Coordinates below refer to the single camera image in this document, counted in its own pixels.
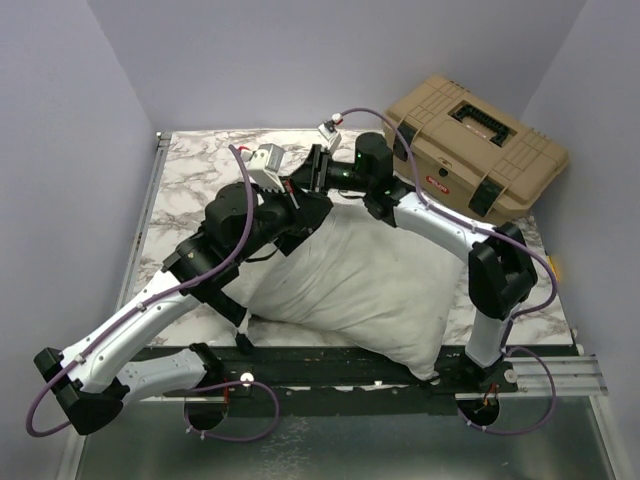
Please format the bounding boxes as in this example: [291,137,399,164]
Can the black and white checkered pillowcase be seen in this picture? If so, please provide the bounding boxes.
[209,291,254,355]

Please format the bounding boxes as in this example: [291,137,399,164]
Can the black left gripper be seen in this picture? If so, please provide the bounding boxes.
[234,177,336,264]

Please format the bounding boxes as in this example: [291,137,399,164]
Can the white pillow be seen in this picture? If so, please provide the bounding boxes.
[224,204,463,380]

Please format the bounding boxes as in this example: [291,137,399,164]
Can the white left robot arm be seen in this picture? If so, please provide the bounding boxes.
[34,179,333,436]

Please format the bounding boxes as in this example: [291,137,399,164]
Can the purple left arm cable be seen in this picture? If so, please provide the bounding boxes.
[25,144,281,442]

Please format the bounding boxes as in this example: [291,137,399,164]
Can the aluminium left side rail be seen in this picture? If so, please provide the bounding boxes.
[114,131,173,313]

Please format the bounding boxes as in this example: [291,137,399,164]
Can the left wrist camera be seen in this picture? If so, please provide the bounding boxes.
[239,143,285,192]

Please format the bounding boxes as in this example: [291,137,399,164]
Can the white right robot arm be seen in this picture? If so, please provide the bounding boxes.
[289,145,538,391]

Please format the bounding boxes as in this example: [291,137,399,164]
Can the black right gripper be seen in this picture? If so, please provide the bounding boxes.
[291,145,371,199]

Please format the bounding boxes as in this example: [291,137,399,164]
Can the black front mounting rail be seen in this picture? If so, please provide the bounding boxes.
[99,341,536,419]

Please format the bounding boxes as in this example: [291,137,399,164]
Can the tan plastic toolbox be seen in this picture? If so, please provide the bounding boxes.
[382,75,569,225]

